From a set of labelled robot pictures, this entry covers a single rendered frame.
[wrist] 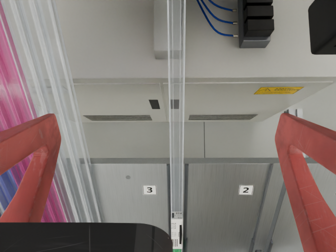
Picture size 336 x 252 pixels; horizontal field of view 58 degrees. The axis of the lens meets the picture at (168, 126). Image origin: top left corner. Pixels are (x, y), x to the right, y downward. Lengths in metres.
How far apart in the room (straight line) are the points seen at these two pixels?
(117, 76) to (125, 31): 0.09
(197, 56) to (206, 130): 0.63
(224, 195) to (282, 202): 0.07
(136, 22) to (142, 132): 0.64
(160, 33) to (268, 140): 0.78
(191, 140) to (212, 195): 0.83
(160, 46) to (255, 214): 0.32
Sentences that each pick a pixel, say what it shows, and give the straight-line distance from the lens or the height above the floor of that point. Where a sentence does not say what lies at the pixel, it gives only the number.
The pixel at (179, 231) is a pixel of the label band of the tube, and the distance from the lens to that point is 0.40.
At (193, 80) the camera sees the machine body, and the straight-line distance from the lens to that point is 0.60.
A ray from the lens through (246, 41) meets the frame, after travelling 0.58.
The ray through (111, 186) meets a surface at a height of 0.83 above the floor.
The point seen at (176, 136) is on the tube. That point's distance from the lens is 0.29.
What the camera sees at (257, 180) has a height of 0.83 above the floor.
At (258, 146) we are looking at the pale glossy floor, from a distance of 1.22.
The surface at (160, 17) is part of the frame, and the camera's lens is 0.58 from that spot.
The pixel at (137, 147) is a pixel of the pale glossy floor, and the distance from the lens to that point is 1.19.
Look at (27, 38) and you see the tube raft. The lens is 0.27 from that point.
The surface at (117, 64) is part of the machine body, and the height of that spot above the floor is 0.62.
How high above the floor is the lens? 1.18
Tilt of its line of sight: 82 degrees down
